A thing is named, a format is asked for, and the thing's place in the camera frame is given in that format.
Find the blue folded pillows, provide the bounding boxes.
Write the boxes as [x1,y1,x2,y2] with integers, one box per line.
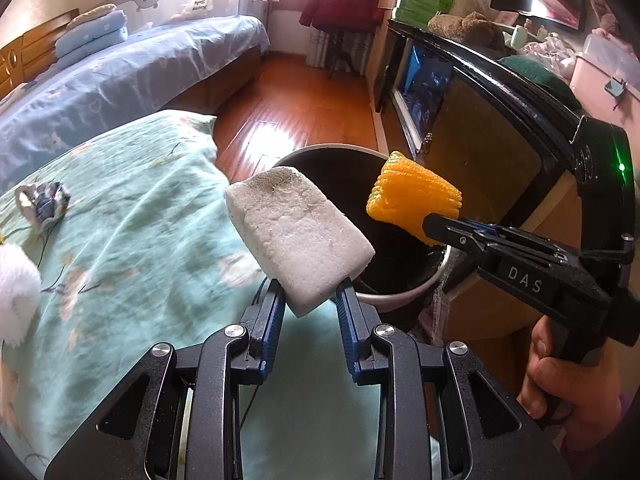
[54,3,127,58]

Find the white foam fruit net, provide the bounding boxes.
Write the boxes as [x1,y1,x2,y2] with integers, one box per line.
[0,243,41,347]

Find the orange foam fruit net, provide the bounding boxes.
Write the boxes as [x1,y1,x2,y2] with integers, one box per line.
[366,151,462,245]

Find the round black trash bin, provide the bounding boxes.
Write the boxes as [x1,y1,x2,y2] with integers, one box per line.
[271,143,454,313]

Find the blue silver wrapper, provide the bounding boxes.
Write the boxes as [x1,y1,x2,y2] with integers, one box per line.
[14,181,70,234]

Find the brown plush toy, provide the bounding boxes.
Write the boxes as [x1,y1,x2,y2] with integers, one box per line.
[427,11,506,52]

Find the dark red hanging jacket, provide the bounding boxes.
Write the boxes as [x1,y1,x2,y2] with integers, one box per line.
[299,0,383,32]

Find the green boxes stack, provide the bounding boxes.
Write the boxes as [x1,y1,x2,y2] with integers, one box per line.
[390,0,454,28]

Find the white foam block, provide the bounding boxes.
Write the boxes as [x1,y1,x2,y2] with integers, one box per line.
[224,166,375,318]

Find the large bed blue cover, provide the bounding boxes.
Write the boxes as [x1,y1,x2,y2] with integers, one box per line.
[1,15,270,190]

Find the person's right hand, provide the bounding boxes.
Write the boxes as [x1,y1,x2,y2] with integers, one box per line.
[518,316,623,452]

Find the black glossy tv cabinet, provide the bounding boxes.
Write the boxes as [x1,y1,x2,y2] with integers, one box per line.
[372,19,584,331]

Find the pink storage box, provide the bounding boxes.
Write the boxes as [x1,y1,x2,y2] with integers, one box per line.
[570,34,639,136]

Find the wooden headboard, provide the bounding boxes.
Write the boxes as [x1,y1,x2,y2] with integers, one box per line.
[0,9,79,98]

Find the light green floral bedsheet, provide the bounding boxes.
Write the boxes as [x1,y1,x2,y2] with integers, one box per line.
[1,112,380,479]

